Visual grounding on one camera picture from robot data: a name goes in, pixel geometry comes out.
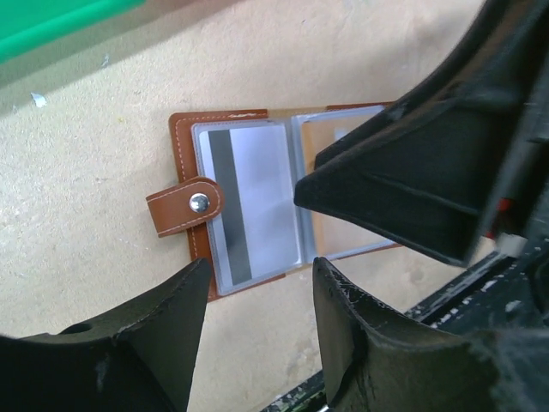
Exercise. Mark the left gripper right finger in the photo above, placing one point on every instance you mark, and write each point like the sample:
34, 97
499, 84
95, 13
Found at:
420, 356

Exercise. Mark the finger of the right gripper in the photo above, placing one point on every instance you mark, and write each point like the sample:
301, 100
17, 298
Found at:
437, 170

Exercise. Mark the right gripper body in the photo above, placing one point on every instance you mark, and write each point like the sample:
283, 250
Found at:
519, 298

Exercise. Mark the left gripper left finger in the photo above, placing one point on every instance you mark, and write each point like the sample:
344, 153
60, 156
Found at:
139, 356

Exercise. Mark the brown leather card holder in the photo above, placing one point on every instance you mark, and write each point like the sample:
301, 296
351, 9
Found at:
190, 205

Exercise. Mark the green plastic bin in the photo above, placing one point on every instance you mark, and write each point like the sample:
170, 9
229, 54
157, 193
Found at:
26, 25

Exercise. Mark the white stripe card in sleeve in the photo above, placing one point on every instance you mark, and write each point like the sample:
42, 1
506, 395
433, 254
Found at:
256, 236

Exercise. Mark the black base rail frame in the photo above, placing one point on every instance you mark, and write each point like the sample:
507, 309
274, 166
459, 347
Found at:
429, 326

